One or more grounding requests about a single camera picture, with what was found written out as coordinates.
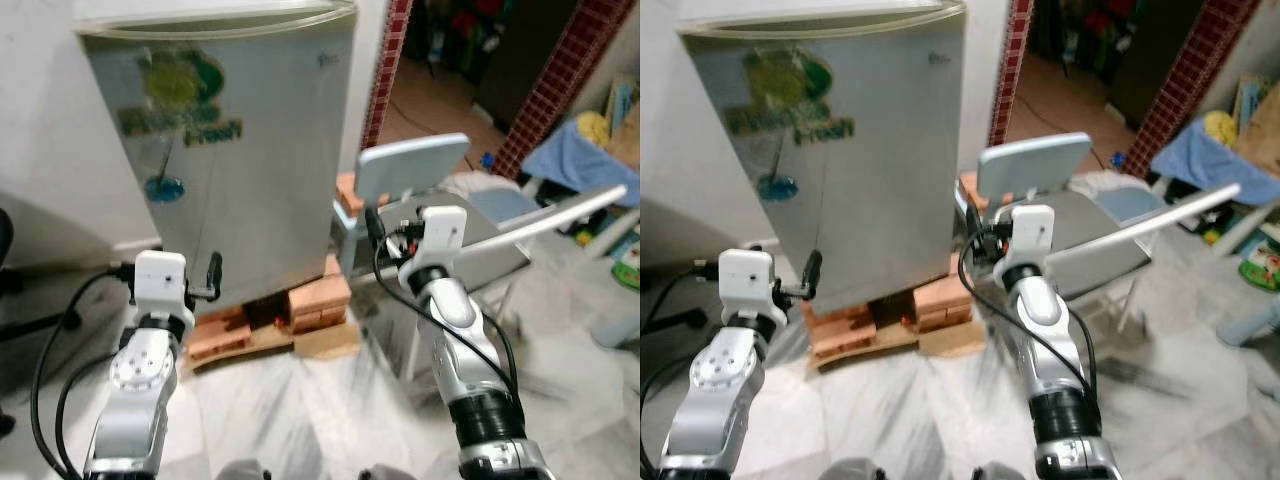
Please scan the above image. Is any black chair base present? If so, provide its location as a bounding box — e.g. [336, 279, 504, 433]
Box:
[640, 300, 709, 337]
[0, 268, 121, 346]

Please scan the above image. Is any grey robot left leg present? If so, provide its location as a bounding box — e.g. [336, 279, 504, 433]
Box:
[820, 458, 881, 480]
[215, 458, 271, 480]

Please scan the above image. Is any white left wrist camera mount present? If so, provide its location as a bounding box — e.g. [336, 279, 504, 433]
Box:
[718, 248, 776, 319]
[133, 250, 191, 321]

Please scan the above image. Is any white plastic sack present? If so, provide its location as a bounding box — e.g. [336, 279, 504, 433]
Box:
[440, 172, 531, 201]
[1070, 170, 1151, 197]

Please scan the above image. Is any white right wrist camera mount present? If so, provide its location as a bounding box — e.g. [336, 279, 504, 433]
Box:
[398, 205, 468, 286]
[995, 205, 1058, 286]

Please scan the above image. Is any small fridge cabinet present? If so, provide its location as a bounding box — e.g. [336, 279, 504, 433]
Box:
[675, 0, 961, 21]
[70, 0, 351, 23]

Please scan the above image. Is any green and white package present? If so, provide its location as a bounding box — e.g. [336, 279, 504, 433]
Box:
[610, 235, 641, 291]
[1238, 240, 1280, 291]

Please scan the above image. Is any brown cardboard box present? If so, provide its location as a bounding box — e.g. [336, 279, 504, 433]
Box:
[605, 75, 641, 166]
[1235, 75, 1280, 171]

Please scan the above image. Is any red tiled pillar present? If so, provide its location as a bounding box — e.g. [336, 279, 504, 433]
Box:
[1125, 0, 1263, 181]
[988, 0, 1034, 149]
[362, 0, 413, 151]
[495, 0, 638, 181]

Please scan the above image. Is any single orange brick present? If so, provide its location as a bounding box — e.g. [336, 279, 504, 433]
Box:
[958, 170, 986, 216]
[335, 172, 363, 216]

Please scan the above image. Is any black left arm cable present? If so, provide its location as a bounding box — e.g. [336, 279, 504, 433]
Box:
[28, 262, 136, 480]
[640, 260, 723, 480]

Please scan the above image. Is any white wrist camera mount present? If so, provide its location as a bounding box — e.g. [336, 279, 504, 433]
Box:
[398, 205, 468, 286]
[718, 248, 776, 319]
[133, 250, 191, 321]
[995, 205, 1058, 286]

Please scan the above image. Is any silver fridge door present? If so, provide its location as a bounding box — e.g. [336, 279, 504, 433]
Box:
[680, 5, 969, 313]
[78, 5, 359, 316]

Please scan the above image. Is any blue cloth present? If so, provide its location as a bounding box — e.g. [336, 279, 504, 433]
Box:
[522, 120, 641, 208]
[1150, 120, 1280, 206]

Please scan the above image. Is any yellow soft item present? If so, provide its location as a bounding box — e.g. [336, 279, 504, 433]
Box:
[577, 110, 613, 149]
[1203, 110, 1239, 146]

